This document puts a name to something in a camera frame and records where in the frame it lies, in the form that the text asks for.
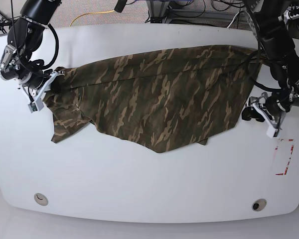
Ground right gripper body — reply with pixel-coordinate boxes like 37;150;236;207
0;44;64;104

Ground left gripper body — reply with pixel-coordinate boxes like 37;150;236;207
248;80;299;131

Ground camouflage T-shirt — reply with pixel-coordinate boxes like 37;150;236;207
44;45;253;153

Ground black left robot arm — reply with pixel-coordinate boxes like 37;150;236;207
242;0;299;138

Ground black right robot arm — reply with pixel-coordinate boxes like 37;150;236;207
0;0;63;112

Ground red tape rectangle marking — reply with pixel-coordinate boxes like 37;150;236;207
272;139;295;176

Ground black tripod legs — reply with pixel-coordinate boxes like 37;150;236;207
0;0;15;35

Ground white power strip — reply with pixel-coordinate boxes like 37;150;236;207
287;6;299;18

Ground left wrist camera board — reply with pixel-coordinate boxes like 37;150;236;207
266;126;280;138

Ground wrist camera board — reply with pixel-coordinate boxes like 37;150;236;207
28;100;44;113
266;126;280;138

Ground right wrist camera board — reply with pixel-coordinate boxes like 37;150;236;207
28;100;44;113

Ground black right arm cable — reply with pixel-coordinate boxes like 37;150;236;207
9;0;60;73

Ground white cable on floor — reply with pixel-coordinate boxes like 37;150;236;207
226;10;240;28

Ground right table cable grommet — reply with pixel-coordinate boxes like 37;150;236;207
252;199;267;212

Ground table cable grommet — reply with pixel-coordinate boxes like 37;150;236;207
252;199;267;212
34;193;48;206

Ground yellow cable on floor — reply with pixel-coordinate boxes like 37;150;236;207
69;9;115;27

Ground left table cable grommet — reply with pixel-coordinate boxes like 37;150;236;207
34;193;48;206

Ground aluminium frame stand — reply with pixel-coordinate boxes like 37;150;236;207
145;0;206;23

